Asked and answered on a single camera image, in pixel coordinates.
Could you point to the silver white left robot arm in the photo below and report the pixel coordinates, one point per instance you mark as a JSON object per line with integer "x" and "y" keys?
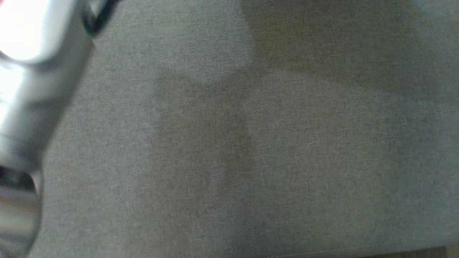
{"x": 28, "y": 107}

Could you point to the grey fabric sofa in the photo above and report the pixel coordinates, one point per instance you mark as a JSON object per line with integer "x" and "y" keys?
{"x": 269, "y": 143}

